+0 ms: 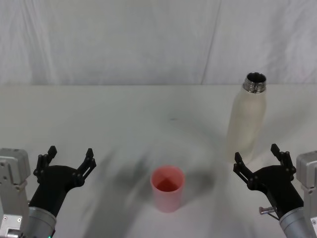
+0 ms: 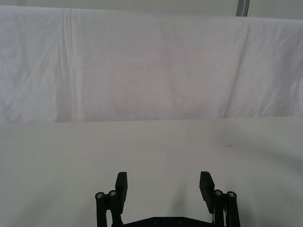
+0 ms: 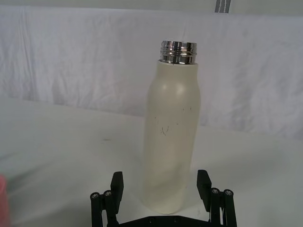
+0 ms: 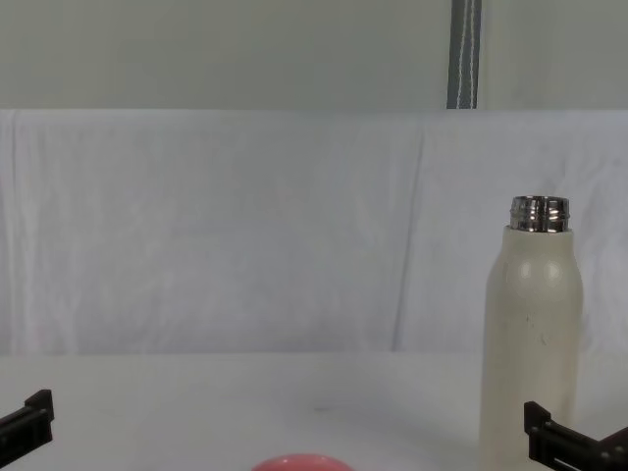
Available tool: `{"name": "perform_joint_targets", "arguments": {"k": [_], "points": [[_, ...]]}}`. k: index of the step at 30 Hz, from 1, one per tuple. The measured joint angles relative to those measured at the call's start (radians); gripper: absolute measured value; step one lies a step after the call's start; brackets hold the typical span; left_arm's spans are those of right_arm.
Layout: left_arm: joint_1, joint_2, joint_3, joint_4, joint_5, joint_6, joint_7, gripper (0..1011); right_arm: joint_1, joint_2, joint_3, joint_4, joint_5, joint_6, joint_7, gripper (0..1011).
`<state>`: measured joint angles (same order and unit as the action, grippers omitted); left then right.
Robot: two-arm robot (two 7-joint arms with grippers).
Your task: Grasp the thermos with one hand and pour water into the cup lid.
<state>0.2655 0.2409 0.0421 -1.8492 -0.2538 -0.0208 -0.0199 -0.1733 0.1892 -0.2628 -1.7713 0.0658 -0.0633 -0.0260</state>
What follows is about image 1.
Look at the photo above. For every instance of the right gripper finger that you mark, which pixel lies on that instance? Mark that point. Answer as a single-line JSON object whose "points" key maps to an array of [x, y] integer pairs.
{"points": [[283, 158], [244, 169]]}

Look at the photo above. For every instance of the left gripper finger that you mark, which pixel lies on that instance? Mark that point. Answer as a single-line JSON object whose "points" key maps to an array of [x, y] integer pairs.
{"points": [[87, 163], [42, 161]]}

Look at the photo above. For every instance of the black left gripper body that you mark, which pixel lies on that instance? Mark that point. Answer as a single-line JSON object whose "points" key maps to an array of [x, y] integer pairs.
{"points": [[54, 183]]}

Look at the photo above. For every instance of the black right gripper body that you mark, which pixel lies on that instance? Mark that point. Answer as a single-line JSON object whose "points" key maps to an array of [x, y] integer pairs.
{"points": [[275, 188]]}

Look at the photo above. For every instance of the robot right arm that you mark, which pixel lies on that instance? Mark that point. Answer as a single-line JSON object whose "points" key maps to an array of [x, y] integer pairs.
{"points": [[307, 198]]}

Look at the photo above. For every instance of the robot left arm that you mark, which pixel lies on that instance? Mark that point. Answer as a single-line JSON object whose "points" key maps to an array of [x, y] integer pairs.
{"points": [[15, 173]]}

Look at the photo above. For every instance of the cream vacuum bottle steel neck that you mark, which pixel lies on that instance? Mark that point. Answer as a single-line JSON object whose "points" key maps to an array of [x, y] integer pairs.
{"points": [[247, 124]]}

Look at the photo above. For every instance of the white table cloth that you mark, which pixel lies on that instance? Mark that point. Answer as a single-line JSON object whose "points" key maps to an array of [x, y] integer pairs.
{"points": [[119, 129]]}

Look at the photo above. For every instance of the pink cup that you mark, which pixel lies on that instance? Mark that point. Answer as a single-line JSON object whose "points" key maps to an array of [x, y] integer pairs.
{"points": [[168, 198]]}

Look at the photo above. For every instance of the white wrinkled curtain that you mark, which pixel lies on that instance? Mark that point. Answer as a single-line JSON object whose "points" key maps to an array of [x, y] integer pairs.
{"points": [[123, 42]]}

